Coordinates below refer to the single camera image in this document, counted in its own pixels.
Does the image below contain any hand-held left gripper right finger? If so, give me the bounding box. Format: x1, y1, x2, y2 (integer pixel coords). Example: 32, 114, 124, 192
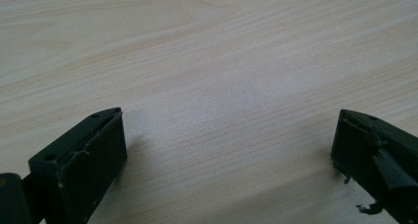
330, 109, 418, 224

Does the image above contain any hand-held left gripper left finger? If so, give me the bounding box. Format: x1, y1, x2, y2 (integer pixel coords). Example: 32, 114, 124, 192
28, 107, 128, 224

